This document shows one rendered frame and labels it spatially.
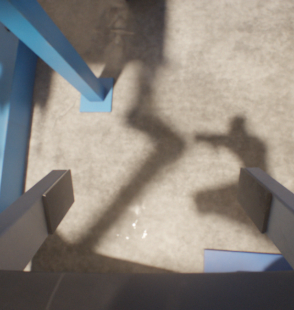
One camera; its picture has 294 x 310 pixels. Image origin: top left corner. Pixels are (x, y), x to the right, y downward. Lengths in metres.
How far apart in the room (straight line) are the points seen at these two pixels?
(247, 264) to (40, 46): 0.87
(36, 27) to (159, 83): 0.49
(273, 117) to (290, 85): 0.14
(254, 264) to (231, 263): 0.07
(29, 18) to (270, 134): 0.77
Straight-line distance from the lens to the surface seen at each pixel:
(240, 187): 0.17
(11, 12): 0.53
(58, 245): 0.95
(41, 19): 0.58
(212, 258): 0.83
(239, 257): 0.85
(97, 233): 0.87
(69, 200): 0.16
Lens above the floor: 0.80
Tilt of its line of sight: 79 degrees down
